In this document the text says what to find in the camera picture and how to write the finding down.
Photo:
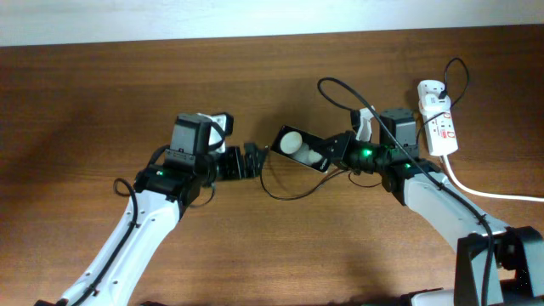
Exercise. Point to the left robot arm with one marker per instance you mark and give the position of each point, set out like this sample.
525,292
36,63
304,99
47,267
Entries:
157,200

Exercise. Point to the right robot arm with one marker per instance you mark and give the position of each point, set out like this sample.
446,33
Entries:
496,264

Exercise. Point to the black smartphone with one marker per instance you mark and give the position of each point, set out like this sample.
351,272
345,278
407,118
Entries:
299,146

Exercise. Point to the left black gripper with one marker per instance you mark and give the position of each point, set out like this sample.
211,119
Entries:
251,167

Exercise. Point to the white USB charger adapter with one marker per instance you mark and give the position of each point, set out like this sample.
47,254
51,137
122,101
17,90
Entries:
431,103

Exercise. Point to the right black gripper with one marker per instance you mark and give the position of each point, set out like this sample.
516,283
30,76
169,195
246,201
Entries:
342,154

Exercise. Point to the white power strip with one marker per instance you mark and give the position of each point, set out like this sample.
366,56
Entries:
439,128

